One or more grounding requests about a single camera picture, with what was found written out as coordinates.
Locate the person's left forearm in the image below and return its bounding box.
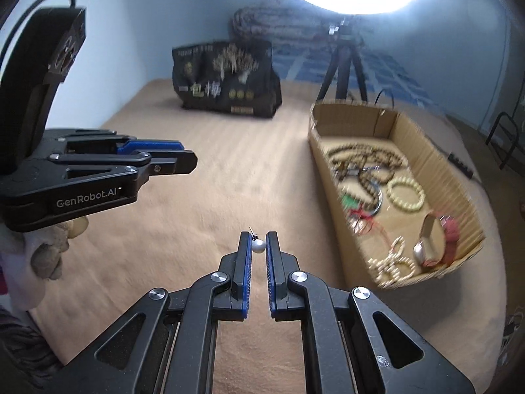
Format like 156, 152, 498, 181
0, 304, 62, 378

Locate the metal bangle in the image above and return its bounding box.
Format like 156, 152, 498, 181
348, 164, 385, 216

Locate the black cable with switch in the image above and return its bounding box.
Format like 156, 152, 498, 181
375, 88, 482, 181

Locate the jade pendant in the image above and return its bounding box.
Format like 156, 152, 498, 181
340, 195, 394, 239

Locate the blue checkered bed sheet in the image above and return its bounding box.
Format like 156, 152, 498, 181
271, 35, 435, 107

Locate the red strap watch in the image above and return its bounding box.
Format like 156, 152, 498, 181
412, 212, 461, 272

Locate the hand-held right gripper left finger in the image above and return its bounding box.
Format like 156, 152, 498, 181
61, 231, 253, 394

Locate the folded floral quilt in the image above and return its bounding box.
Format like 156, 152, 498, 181
230, 0, 341, 44

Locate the tan blanket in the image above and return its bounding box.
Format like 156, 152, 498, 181
29, 78, 513, 394

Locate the pearl necklace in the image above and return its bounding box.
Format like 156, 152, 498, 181
367, 236, 417, 288

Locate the black metal shoe rack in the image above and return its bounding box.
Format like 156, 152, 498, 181
486, 113, 518, 170

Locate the pearl earring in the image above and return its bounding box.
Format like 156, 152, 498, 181
248, 226, 266, 254

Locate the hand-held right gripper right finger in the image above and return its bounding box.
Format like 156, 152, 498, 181
264, 231, 476, 394

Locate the white bead bracelet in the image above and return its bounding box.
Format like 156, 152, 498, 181
387, 176, 426, 214

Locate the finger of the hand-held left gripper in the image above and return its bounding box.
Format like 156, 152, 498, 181
47, 150, 198, 185
43, 128, 186, 157

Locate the black tripod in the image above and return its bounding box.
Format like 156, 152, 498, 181
316, 14, 368, 101

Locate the cardboard box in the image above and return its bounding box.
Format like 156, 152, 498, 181
307, 100, 487, 292

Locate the black snack bag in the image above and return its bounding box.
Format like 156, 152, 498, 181
171, 40, 283, 119

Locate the wooden bead necklace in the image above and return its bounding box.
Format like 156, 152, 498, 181
326, 142, 413, 210

